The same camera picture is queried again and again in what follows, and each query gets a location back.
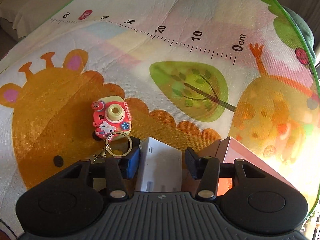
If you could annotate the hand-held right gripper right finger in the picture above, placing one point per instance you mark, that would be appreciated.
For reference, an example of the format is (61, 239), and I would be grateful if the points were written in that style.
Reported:
(191, 162)

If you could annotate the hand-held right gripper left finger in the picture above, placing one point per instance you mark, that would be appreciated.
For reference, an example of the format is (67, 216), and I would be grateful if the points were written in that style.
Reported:
(131, 164)

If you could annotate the pink cardboard box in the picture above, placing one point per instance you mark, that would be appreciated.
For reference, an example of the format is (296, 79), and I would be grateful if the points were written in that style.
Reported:
(250, 165)

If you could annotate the printed cartoon play mat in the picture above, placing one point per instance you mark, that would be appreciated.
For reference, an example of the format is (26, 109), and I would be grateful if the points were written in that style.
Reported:
(175, 55)

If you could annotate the green plush toy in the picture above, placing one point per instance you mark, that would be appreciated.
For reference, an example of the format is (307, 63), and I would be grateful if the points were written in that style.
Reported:
(302, 30)

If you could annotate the grey covered sofa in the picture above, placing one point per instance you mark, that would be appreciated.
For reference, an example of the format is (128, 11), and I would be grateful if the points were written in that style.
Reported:
(37, 5)

